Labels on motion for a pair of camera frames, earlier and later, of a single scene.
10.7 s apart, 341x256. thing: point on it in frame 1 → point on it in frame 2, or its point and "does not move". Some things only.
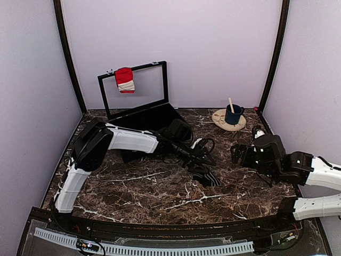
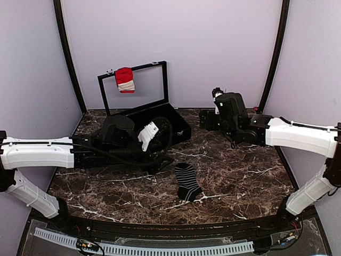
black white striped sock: (207, 178) → (188, 189)
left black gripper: (199, 160) → (155, 165)
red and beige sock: (124, 79) does not move
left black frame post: (68, 54) does not move
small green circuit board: (87, 245) does not move
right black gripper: (246, 161) → (206, 116)
